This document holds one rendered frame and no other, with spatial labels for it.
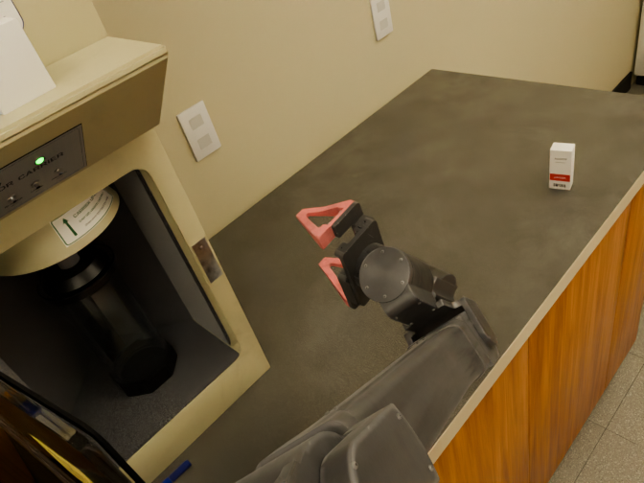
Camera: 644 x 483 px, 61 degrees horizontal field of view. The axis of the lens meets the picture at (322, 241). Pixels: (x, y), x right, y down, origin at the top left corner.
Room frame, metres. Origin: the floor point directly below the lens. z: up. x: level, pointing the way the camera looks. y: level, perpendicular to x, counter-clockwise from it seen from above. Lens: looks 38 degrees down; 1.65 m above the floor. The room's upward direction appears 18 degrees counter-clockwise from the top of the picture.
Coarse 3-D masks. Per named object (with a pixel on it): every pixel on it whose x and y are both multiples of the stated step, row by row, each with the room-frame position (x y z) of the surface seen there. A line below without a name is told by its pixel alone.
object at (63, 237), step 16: (112, 192) 0.64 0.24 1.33; (80, 208) 0.57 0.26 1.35; (96, 208) 0.58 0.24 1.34; (112, 208) 0.60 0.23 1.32; (48, 224) 0.55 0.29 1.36; (64, 224) 0.55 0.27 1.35; (80, 224) 0.56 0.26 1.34; (96, 224) 0.57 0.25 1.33; (32, 240) 0.54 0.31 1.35; (48, 240) 0.54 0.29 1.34; (64, 240) 0.54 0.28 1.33; (80, 240) 0.55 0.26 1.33; (0, 256) 0.54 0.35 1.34; (16, 256) 0.54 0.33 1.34; (32, 256) 0.53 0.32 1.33; (48, 256) 0.53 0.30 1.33; (64, 256) 0.53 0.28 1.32; (0, 272) 0.54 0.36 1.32; (16, 272) 0.53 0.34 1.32
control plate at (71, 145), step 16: (80, 128) 0.48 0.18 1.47; (48, 144) 0.46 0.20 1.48; (64, 144) 0.48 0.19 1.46; (80, 144) 0.50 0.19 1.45; (16, 160) 0.45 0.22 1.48; (32, 160) 0.46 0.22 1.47; (48, 160) 0.48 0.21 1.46; (64, 160) 0.50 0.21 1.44; (80, 160) 0.52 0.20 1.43; (0, 176) 0.44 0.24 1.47; (16, 176) 0.46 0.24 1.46; (32, 176) 0.47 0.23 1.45; (48, 176) 0.49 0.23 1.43; (64, 176) 0.51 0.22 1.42; (0, 192) 0.45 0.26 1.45; (16, 192) 0.47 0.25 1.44; (32, 192) 0.49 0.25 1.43; (0, 208) 0.47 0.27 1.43
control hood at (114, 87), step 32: (64, 64) 0.55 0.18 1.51; (96, 64) 0.52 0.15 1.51; (128, 64) 0.50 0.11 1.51; (160, 64) 0.52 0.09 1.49; (64, 96) 0.46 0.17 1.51; (96, 96) 0.47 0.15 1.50; (128, 96) 0.51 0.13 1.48; (160, 96) 0.55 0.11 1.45; (0, 128) 0.43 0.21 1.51; (32, 128) 0.44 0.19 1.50; (64, 128) 0.47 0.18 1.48; (96, 128) 0.50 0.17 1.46; (128, 128) 0.55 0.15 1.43; (0, 160) 0.43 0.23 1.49; (96, 160) 0.54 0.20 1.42
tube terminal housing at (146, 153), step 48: (48, 0) 0.59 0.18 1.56; (48, 48) 0.58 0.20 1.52; (144, 144) 0.60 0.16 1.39; (48, 192) 0.53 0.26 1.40; (96, 192) 0.56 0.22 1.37; (0, 240) 0.50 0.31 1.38; (192, 240) 0.60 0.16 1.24; (240, 336) 0.60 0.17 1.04; (240, 384) 0.58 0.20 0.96; (192, 432) 0.52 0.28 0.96; (144, 480) 0.47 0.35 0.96
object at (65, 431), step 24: (0, 384) 0.28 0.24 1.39; (0, 408) 0.33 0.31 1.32; (24, 408) 0.25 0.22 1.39; (24, 432) 0.34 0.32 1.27; (48, 432) 0.24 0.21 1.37; (72, 432) 0.22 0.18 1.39; (48, 456) 0.36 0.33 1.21; (72, 456) 0.24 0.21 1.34; (96, 456) 0.21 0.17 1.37; (72, 480) 0.37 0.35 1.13; (96, 480) 0.25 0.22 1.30; (120, 480) 0.21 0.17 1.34
